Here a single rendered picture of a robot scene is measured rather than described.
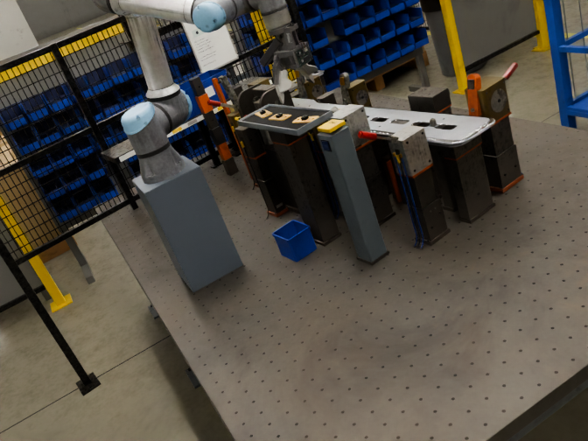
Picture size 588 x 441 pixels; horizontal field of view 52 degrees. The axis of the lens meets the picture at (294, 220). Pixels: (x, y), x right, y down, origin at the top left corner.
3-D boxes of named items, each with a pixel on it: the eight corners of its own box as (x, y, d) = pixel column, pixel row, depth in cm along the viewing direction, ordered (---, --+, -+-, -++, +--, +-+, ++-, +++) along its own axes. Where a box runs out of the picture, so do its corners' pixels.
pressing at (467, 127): (507, 116, 181) (506, 111, 180) (456, 150, 172) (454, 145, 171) (268, 96, 293) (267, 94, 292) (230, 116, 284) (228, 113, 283)
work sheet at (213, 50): (239, 58, 317) (216, -2, 304) (202, 75, 308) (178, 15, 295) (237, 58, 319) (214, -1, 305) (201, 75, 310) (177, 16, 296)
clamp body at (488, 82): (530, 175, 205) (512, 73, 190) (504, 194, 200) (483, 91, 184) (509, 171, 212) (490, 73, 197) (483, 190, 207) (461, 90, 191)
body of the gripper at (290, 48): (297, 71, 170) (283, 29, 164) (276, 73, 176) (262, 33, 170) (314, 60, 174) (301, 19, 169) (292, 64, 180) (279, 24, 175)
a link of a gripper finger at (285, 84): (287, 100, 170) (290, 67, 170) (272, 101, 174) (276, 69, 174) (295, 102, 172) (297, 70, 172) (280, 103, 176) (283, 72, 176)
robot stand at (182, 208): (193, 293, 210) (143, 193, 193) (178, 273, 228) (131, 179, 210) (243, 265, 216) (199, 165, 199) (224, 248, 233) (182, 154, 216)
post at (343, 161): (389, 253, 191) (350, 125, 172) (372, 265, 188) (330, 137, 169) (374, 247, 197) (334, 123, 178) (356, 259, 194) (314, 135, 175)
